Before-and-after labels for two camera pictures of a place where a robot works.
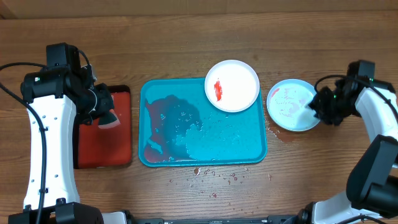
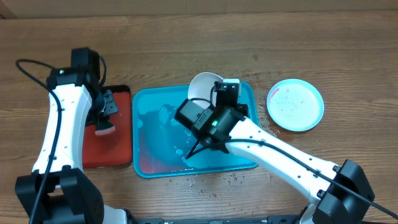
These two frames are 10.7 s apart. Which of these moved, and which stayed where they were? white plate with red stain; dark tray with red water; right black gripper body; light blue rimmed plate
Moved: right black gripper body; white plate with red stain
Stayed: light blue rimmed plate; dark tray with red water
